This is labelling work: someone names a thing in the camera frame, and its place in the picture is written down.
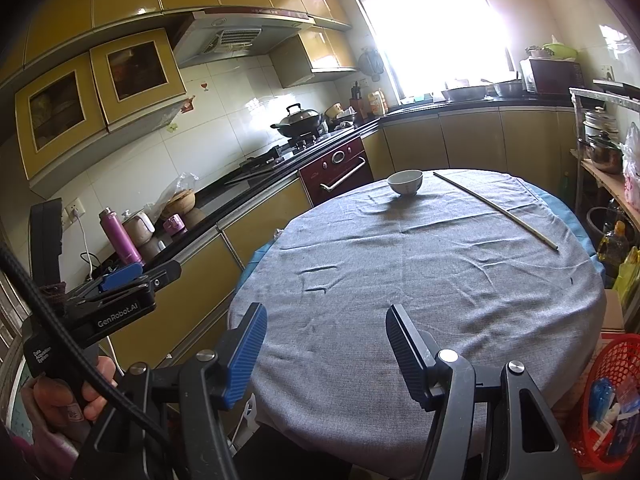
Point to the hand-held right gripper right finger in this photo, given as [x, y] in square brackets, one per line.
[405, 355]

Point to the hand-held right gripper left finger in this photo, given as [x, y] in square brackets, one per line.
[245, 355]

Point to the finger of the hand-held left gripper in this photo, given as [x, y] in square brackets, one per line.
[162, 274]
[120, 275]

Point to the red plastic mesh basket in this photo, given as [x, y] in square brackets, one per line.
[582, 425]

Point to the person's left forearm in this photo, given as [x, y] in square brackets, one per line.
[40, 455]

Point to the person's left hand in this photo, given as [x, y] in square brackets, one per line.
[50, 402]

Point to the pink thermos flask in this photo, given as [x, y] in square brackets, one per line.
[120, 240]

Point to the beige small kettle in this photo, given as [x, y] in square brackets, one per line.
[140, 230]

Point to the pink lidded cup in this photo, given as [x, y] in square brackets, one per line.
[175, 223]

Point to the brown clay pot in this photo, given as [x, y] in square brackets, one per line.
[180, 200]

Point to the grey tablecloth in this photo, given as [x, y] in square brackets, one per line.
[400, 260]

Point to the black gas stove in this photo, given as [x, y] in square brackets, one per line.
[280, 157]

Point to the white ceramic bowl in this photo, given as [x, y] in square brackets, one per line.
[405, 184]

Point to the thin long metal rod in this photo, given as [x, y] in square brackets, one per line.
[495, 207]

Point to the blue white packet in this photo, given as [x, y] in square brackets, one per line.
[602, 400]

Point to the maroon built-in oven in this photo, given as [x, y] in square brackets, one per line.
[345, 160]

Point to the black wok with lid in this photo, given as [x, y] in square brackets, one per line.
[297, 121]

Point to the cardboard box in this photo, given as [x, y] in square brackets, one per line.
[612, 315]

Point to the row of yellow base cabinets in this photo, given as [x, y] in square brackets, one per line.
[465, 140]

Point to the cooking oil bottle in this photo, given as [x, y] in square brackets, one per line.
[614, 250]

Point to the yellow green bag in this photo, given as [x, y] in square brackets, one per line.
[629, 280]

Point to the steel range hood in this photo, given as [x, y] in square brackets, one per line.
[235, 40]

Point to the steel basin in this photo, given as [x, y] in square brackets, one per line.
[462, 93]

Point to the steel pot with lid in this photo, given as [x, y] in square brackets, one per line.
[605, 157]

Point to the steel pan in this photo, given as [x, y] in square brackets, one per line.
[507, 89]

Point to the metal storage rack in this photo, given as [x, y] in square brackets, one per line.
[575, 125]

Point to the dark round hanging utensil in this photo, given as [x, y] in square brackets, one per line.
[371, 64]

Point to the pink white plastic bag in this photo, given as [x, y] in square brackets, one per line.
[632, 160]

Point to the stacked steel steamer pot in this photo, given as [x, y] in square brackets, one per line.
[600, 122]

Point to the microwave oven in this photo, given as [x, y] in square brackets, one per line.
[555, 77]

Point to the kitchen window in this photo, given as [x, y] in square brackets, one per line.
[430, 30]

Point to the green plastic bowl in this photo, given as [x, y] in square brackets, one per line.
[560, 50]

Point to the red wall sticker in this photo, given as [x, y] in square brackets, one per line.
[186, 103]

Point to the glass door wall cabinet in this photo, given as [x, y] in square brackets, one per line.
[137, 72]
[55, 115]

